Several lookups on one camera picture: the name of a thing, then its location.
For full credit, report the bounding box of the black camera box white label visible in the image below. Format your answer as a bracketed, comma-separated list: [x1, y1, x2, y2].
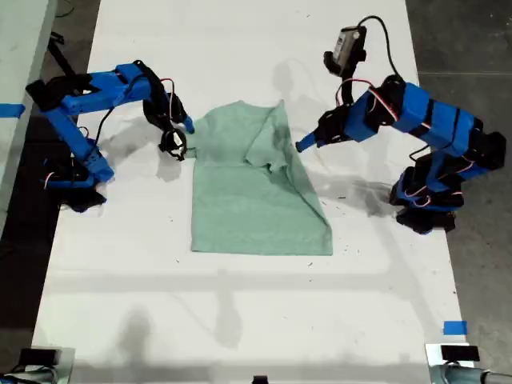
[158, 127, 189, 162]

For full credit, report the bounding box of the small black box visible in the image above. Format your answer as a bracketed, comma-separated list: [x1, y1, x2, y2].
[18, 348, 58, 366]
[440, 345, 481, 362]

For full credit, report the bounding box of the thin green cable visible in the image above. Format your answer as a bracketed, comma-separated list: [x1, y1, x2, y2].
[55, 0, 79, 18]

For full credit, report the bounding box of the blue tape strip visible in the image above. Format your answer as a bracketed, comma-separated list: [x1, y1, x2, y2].
[0, 102, 26, 118]
[442, 320, 468, 336]

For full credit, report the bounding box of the black camera stalk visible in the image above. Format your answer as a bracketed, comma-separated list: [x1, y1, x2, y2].
[322, 48, 367, 107]

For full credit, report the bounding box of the black bar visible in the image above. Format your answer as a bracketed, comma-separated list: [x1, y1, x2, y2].
[46, 33, 83, 80]

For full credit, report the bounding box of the pale green T-shirt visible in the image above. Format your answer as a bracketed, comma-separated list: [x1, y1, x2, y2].
[187, 98, 334, 257]

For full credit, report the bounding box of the pale side table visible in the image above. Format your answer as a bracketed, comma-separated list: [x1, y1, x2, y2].
[0, 0, 58, 235]

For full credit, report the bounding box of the black camera cable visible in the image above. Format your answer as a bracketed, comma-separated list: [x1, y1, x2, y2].
[357, 14, 402, 81]

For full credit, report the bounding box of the silver black camera box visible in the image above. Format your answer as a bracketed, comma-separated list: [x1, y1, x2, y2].
[334, 26, 368, 65]

